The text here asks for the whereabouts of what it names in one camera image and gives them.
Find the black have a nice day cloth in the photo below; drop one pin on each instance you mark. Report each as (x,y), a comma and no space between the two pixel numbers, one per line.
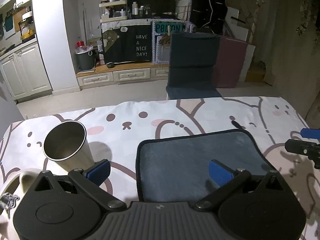
(127,44)

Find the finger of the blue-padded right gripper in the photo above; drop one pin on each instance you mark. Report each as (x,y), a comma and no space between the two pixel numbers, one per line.
(229,181)

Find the black hanging jacket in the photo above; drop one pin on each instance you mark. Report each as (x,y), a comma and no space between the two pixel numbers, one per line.
(208,16)

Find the purple and grey towel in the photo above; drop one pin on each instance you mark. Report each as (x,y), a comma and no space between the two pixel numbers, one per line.
(177,169)

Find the grey trash bin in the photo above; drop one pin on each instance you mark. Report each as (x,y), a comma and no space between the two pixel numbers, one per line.
(85,60)

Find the dark teal chair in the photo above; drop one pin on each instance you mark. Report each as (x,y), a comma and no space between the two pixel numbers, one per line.
(192,60)

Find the metal keyring in bowl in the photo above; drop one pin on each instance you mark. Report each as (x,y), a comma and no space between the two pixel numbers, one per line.
(8,201)

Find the stainless steel cup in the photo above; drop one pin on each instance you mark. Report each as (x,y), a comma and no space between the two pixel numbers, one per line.
(66,144)

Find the white shelf rack with bottles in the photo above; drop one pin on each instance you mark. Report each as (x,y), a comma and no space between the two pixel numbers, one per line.
(113,11)

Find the white kitchen cabinet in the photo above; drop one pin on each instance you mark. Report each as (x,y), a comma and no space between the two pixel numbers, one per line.
(23,71)

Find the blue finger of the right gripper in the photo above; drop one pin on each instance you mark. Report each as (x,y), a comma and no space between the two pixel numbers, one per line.
(310,133)

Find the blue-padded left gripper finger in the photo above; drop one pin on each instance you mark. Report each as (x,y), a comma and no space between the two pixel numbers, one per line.
(88,182)

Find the white cat-shaped ceramic bowl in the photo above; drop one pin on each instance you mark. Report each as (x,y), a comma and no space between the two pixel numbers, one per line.
(17,183)

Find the maroon board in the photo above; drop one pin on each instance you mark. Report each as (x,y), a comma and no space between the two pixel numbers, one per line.
(229,62)

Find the white drawer cabinet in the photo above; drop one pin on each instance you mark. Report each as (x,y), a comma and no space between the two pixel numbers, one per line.
(122,74)

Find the bunny print tablecloth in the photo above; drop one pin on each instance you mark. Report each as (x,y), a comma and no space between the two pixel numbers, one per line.
(114,132)

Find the poison sign board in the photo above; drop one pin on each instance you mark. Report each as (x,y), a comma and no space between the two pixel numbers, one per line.
(161,32)

